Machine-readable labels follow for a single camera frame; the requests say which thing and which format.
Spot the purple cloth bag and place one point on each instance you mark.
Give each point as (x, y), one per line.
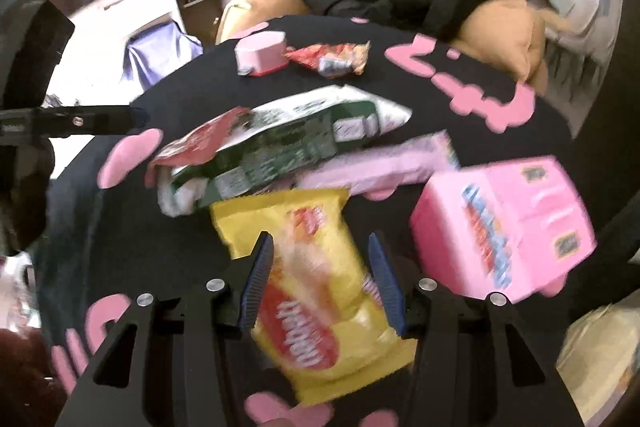
(155, 52)

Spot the small pink hexagonal box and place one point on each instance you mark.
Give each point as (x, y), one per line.
(260, 52)

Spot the orange white snack bag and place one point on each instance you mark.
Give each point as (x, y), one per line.
(330, 57)

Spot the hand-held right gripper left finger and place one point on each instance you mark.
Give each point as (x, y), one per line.
(256, 287)

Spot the black pink printed tablecloth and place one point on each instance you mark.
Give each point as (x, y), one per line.
(210, 77)

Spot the green white snack bag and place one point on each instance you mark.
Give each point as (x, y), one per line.
(280, 137)

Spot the yellow snack packet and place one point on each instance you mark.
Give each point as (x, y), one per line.
(310, 267)

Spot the pink snack packet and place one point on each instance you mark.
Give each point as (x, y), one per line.
(375, 167)

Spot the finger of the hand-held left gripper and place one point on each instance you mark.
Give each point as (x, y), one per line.
(75, 121)
(37, 52)

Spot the yellow plastic trash bag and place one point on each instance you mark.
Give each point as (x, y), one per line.
(600, 347)

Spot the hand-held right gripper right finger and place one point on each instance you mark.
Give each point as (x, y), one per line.
(387, 292)

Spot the pink toy box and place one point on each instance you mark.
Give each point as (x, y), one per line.
(500, 217)

